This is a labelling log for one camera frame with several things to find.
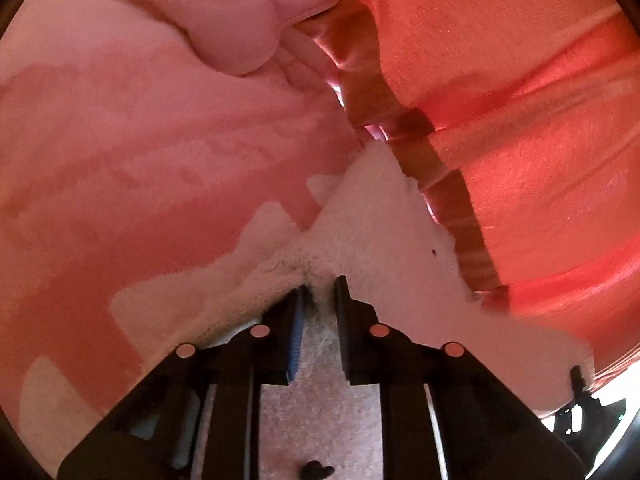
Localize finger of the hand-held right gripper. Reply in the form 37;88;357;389
570;366;590;403

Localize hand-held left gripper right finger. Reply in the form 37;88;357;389
334;275;587;480

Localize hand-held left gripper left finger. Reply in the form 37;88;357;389
56;284;307;480

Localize white fluffy small garment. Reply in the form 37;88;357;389
109;139;597;413

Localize pink fleece blanket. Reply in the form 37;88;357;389
0;0;372;480

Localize orange cloth with brown trim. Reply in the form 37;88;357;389
294;0;640;395

